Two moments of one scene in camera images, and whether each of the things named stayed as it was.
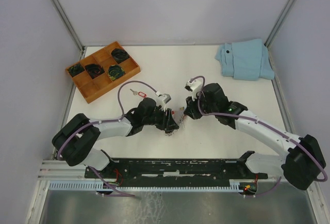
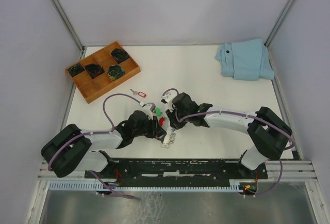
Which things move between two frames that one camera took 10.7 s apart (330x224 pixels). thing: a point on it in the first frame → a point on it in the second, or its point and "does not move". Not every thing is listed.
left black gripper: (168, 123) → (157, 130)
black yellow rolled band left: (76, 69) does not move
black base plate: (176, 170) does not move
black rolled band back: (119, 55) does not move
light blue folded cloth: (245, 60) does not move
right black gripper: (190, 109) → (174, 123)
